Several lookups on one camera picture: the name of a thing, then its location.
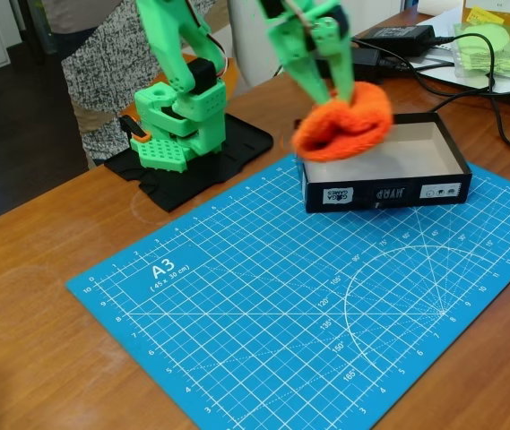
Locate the green gripper black servo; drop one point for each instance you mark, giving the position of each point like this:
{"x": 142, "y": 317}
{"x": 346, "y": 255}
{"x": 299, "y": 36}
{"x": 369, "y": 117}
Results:
{"x": 299, "y": 50}

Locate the black cardboard box lid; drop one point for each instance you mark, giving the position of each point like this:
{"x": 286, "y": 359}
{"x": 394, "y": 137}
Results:
{"x": 371, "y": 197}

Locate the green printed robot arm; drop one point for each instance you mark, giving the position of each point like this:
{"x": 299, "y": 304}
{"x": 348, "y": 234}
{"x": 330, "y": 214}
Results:
{"x": 178, "y": 71}

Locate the person in speckled dress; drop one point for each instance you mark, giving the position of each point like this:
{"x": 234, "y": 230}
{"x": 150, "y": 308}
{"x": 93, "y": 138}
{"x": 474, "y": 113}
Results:
{"x": 97, "y": 67}

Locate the blue cutting mat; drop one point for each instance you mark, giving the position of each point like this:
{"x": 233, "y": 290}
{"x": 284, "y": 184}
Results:
{"x": 304, "y": 313}

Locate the large black power adapter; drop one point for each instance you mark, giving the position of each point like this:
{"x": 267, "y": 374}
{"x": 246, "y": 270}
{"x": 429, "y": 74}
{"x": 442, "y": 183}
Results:
{"x": 366, "y": 62}

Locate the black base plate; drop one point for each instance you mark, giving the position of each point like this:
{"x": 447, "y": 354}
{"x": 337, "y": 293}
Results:
{"x": 245, "y": 148}

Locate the flat black power adapter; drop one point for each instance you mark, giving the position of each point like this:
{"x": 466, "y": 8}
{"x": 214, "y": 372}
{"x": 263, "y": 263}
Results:
{"x": 398, "y": 36}

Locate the plastic bag of green parts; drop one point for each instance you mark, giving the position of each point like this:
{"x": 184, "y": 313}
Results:
{"x": 496, "y": 49}

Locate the orange terry cloth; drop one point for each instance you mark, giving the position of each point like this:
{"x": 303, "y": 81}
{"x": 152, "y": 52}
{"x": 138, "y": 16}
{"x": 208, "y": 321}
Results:
{"x": 344, "y": 134}

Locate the orange and black clamp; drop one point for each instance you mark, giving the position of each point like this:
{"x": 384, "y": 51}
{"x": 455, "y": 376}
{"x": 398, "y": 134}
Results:
{"x": 137, "y": 131}

